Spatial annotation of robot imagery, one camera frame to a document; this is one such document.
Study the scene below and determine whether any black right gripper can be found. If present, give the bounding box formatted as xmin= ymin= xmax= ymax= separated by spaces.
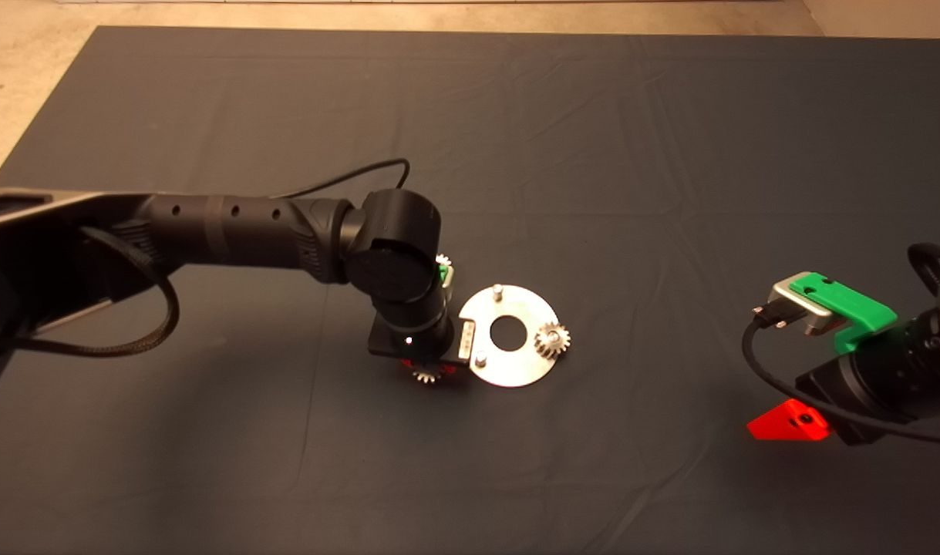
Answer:
xmin=747 ymin=324 xmax=933 ymax=446

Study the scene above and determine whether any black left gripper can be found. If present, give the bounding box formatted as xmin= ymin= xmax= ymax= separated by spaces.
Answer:
xmin=368 ymin=312 xmax=474 ymax=377

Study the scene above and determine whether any round metal carrier plate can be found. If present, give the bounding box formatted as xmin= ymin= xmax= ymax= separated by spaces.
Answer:
xmin=459 ymin=284 xmax=561 ymax=389

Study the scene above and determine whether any dark grey table cloth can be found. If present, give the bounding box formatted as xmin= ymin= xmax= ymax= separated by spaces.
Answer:
xmin=0 ymin=23 xmax=940 ymax=555

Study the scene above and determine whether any black right camera cable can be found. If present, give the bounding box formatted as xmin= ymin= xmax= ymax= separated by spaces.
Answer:
xmin=742 ymin=304 xmax=940 ymax=446

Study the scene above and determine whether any black camera cable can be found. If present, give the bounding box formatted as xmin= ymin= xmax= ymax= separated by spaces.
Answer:
xmin=742 ymin=304 xmax=940 ymax=446
xmin=273 ymin=158 xmax=413 ymax=200

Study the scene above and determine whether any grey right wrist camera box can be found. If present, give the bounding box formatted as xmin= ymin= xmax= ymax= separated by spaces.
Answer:
xmin=769 ymin=277 xmax=837 ymax=336

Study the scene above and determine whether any green right camera mount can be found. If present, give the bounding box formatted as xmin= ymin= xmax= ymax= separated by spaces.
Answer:
xmin=790 ymin=271 xmax=898 ymax=355

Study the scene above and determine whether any black left camera cable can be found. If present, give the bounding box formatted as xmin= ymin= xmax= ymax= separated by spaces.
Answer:
xmin=273 ymin=158 xmax=413 ymax=200

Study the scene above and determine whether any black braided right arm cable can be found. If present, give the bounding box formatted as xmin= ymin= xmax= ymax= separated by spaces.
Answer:
xmin=908 ymin=242 xmax=940 ymax=298

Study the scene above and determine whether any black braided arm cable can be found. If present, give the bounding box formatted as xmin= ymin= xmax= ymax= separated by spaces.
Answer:
xmin=7 ymin=226 xmax=181 ymax=358
xmin=908 ymin=242 xmax=940 ymax=298

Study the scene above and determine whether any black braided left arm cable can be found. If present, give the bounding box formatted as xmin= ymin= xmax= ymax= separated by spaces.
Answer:
xmin=7 ymin=226 xmax=181 ymax=358

